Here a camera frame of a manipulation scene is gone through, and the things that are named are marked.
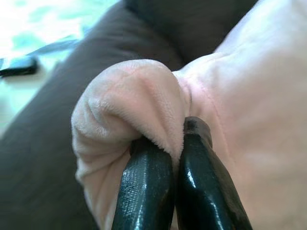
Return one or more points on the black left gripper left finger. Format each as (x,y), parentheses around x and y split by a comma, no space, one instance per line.
(146,191)

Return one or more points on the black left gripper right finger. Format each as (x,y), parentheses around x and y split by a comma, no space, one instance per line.
(204,191)

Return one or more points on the pink plush pillow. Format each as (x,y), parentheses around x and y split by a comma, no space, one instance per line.
(251,95)

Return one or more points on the dark brown fabric sofa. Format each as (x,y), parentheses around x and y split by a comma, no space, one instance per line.
(48,131)

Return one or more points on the small black device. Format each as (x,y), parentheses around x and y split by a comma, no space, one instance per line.
(21,67)

